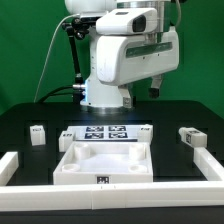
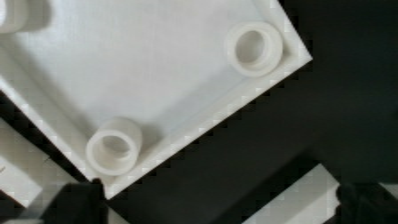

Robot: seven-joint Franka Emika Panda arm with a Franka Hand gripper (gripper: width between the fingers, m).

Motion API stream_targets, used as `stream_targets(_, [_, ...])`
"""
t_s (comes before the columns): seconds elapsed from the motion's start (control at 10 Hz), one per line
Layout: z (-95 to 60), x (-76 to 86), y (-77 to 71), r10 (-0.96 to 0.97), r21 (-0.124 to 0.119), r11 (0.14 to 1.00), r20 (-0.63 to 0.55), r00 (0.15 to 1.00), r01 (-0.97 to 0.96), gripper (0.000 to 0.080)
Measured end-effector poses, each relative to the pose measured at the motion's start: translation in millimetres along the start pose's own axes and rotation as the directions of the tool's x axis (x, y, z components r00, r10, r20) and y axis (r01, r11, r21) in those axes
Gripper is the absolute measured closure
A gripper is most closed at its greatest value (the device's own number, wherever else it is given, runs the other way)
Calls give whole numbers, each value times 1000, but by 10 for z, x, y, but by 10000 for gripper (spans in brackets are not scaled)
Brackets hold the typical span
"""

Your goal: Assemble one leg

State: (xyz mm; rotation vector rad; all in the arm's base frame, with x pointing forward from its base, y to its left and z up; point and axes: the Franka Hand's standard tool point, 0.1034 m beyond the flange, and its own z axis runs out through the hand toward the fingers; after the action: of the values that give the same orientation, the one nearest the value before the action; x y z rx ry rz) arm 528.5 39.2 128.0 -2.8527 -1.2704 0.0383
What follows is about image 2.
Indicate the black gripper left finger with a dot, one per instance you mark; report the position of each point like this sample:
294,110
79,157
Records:
79,205

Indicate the white U-shaped fence wall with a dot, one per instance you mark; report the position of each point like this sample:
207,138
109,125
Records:
32,179

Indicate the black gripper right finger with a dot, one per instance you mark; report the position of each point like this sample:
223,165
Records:
368,205

